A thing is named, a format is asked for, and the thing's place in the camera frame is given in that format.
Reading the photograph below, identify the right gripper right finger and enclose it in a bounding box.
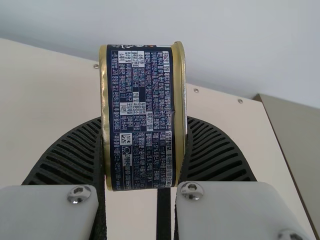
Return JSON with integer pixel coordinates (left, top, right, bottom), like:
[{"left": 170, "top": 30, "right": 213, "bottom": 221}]
[{"left": 172, "top": 114, "right": 314, "bottom": 240}]

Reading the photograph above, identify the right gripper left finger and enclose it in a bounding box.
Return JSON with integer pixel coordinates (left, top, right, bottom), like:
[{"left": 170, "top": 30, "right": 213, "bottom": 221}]
[{"left": 0, "top": 117, "right": 109, "bottom": 240}]

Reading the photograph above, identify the dark blue gold-rimmed tin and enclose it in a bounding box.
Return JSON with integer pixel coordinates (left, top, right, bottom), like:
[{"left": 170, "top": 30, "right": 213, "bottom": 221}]
[{"left": 97, "top": 40, "right": 189, "bottom": 192}]

